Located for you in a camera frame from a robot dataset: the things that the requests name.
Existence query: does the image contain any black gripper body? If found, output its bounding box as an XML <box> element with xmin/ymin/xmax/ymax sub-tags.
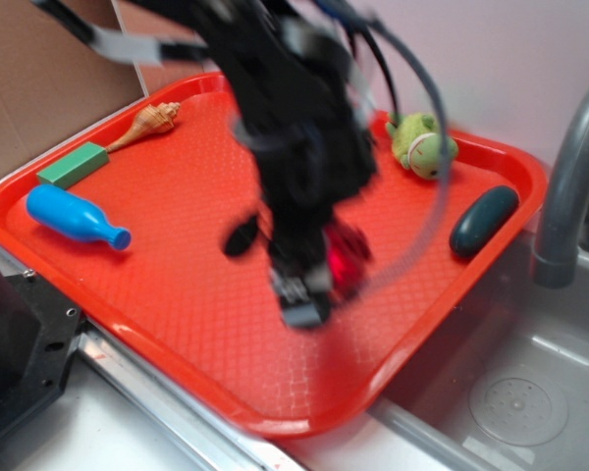
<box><xmin>234</xmin><ymin>88</ymin><xmax>377</xmax><ymax>275</ymax></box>

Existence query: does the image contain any red plastic tray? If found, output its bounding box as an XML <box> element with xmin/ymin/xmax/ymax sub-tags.
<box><xmin>0</xmin><ymin>73</ymin><xmax>547</xmax><ymax>439</ymax></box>

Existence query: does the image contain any green plush frog toy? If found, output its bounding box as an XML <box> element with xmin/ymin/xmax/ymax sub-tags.
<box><xmin>386</xmin><ymin>112</ymin><xmax>458</xmax><ymax>181</ymax></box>

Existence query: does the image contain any green wooden block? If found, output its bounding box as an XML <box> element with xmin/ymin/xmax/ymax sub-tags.
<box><xmin>36</xmin><ymin>142</ymin><xmax>110</xmax><ymax>189</ymax></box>

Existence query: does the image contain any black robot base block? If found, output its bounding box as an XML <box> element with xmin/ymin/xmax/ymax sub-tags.
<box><xmin>0</xmin><ymin>272</ymin><xmax>82</xmax><ymax>441</ymax></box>

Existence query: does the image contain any blue plastic toy bottle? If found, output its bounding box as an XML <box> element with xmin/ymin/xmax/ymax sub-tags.
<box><xmin>26</xmin><ymin>184</ymin><xmax>132</xmax><ymax>250</ymax></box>

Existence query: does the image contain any red paper ball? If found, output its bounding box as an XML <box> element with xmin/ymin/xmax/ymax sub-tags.
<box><xmin>324</xmin><ymin>220</ymin><xmax>372</xmax><ymax>299</ymax></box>

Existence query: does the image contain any grey toy sink basin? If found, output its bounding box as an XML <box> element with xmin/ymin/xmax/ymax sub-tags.
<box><xmin>370</xmin><ymin>235</ymin><xmax>589</xmax><ymax>470</ymax></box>

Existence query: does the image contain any dark teal oval toy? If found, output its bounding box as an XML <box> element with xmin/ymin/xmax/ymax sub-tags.
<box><xmin>449</xmin><ymin>185</ymin><xmax>519</xmax><ymax>258</ymax></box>

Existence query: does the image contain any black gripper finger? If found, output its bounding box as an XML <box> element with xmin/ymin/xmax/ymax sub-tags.
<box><xmin>270</xmin><ymin>264</ymin><xmax>333</xmax><ymax>328</ymax></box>
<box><xmin>221</xmin><ymin>215</ymin><xmax>259</xmax><ymax>258</ymax></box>

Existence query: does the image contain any brown cardboard panel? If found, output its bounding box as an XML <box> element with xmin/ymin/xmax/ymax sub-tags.
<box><xmin>0</xmin><ymin>0</ymin><xmax>205</xmax><ymax>190</ymax></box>

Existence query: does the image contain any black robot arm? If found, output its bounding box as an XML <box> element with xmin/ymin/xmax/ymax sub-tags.
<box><xmin>39</xmin><ymin>1</ymin><xmax>377</xmax><ymax>328</ymax></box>

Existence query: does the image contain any grey toy faucet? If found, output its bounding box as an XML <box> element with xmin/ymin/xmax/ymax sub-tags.
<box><xmin>531</xmin><ymin>90</ymin><xmax>589</xmax><ymax>288</ymax></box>

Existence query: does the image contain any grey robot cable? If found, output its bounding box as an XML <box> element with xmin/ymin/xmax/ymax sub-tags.
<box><xmin>318</xmin><ymin>0</ymin><xmax>454</xmax><ymax>295</ymax></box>

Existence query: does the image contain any brown spiral seashell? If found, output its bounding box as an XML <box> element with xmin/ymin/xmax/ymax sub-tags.
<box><xmin>105</xmin><ymin>102</ymin><xmax>181</xmax><ymax>153</ymax></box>

